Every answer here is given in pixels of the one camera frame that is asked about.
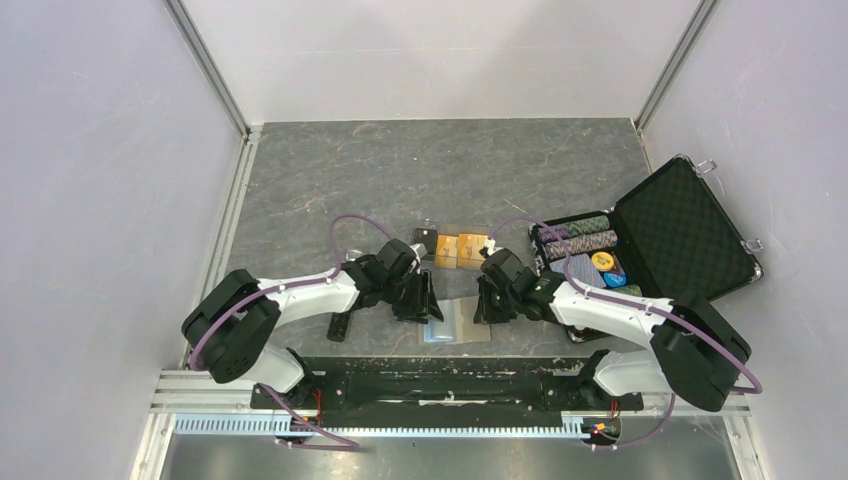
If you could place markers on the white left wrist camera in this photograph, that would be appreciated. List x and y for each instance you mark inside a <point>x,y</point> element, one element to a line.
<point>420,251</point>

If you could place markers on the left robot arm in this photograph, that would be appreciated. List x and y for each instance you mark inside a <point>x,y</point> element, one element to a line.
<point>229,331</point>

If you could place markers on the clear acrylic card tray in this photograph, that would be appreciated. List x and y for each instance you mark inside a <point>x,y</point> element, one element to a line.
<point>452,229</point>

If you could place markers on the black poker chip case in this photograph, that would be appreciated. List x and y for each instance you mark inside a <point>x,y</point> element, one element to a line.
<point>674,237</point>

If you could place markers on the black glitter stick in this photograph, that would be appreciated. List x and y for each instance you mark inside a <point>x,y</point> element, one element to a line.
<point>338,327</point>

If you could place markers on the black card stack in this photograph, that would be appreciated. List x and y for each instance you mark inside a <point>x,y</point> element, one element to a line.
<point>426,236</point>

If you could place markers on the purple yellow chip stack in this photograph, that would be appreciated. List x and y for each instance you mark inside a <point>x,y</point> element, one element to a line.
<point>559,249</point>

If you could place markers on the gold card stack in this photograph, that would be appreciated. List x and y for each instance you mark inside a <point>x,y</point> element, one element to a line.
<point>470,246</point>
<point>446,255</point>

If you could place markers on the blue playing card deck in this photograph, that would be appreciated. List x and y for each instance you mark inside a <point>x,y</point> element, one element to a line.
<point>580,268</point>

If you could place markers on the yellow dealer chip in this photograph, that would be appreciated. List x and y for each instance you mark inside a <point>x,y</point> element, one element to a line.
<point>603,261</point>

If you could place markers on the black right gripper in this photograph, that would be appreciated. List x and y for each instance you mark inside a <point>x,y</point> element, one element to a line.
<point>485,314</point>

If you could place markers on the purple green chip stack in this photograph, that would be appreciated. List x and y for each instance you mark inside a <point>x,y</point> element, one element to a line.
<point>574,228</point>

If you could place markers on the blue dealer chip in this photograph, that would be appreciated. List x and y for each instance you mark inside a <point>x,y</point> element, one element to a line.
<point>615,279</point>

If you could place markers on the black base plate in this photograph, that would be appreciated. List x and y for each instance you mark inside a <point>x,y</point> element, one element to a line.
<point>452,392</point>

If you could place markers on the beige leather card holder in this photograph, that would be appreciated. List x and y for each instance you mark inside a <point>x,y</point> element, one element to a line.
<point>457,327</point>

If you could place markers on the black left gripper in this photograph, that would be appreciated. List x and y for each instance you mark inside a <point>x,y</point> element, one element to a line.
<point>417,311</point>

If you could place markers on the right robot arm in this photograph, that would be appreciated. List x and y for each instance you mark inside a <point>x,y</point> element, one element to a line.
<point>685,346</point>

